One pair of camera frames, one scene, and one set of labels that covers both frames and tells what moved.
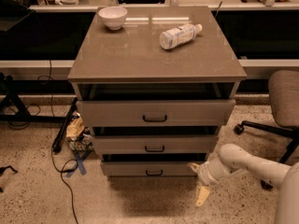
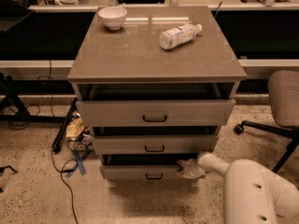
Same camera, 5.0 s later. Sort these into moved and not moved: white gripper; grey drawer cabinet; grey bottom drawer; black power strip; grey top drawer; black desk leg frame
Moved: white gripper; grey bottom drawer
Not moved: grey top drawer; black power strip; black desk leg frame; grey drawer cabinet
